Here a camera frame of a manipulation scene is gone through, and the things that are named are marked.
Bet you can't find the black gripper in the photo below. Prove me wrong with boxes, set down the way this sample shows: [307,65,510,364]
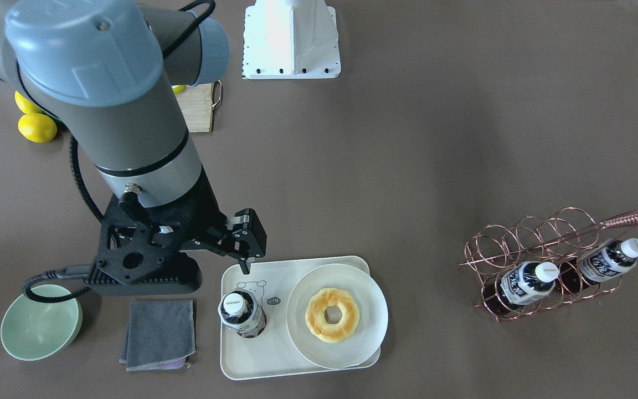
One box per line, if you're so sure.
[89,172,267,294]

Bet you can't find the tea bottle white cap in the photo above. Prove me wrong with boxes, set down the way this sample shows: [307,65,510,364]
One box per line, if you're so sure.
[218,289,267,339]

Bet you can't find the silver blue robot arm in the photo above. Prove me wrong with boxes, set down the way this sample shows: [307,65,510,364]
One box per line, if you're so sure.
[0,1,267,303]

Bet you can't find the cream serving tray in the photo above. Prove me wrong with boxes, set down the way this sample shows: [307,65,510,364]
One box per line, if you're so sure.
[220,255,380,380]

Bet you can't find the tea bottle far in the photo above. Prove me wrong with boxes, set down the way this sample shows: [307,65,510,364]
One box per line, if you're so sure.
[482,261,559,316]

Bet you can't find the tea bottle middle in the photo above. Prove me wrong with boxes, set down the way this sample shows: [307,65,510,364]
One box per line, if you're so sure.
[559,238,638,294]

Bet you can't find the glazed donut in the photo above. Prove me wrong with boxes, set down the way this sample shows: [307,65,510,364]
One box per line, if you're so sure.
[305,288,361,344]

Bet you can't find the grey folded cloth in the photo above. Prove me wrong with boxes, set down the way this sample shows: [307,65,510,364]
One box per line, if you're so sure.
[119,299,197,371]

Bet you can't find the white round plate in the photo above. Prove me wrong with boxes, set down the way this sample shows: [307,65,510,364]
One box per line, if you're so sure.
[286,263,388,369]

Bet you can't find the bamboo cutting board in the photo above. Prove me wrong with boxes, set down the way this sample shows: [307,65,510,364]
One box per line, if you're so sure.
[176,80,223,134]

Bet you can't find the mint green bowl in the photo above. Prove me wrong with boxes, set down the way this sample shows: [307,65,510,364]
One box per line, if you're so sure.
[0,294,83,361]

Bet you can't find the green lime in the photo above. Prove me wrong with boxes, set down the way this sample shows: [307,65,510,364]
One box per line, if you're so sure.
[41,114,68,131]

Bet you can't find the yellow lemon near board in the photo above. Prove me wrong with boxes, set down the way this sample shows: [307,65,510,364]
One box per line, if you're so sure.
[18,113,58,143]

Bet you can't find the yellow lemon far one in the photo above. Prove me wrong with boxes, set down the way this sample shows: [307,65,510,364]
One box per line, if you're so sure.
[14,91,44,115]

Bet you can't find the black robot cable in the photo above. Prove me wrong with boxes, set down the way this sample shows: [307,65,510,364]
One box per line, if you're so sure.
[22,0,215,304]

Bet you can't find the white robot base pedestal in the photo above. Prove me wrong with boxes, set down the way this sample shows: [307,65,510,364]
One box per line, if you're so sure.
[241,1,342,79]

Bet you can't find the copper wire bottle rack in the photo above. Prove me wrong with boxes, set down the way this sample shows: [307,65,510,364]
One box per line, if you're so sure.
[463,207,638,321]

